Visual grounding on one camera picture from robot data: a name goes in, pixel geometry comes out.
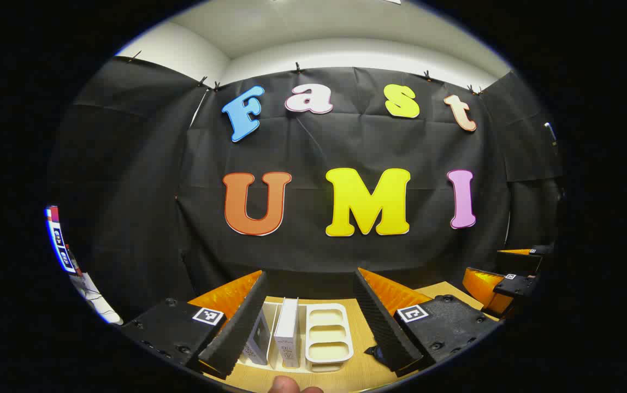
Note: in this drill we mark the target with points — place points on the white side desk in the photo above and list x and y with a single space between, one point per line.
98 303

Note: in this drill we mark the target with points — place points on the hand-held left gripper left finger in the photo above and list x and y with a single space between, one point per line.
242 322

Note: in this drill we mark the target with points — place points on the white book with patterned cover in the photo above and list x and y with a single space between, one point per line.
260 338

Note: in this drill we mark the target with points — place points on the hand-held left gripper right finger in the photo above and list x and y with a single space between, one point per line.
382 327

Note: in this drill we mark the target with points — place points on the lavender book with dark picture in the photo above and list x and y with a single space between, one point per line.
286 327

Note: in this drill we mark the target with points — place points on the white plastic bookshelf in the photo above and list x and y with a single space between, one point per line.
327 326

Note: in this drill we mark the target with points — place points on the row of black cloth clips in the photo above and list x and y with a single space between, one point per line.
297 69

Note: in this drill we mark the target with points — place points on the computer monitor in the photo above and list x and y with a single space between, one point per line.
59 240

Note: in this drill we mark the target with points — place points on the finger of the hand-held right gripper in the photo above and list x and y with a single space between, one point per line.
518 263
488 289

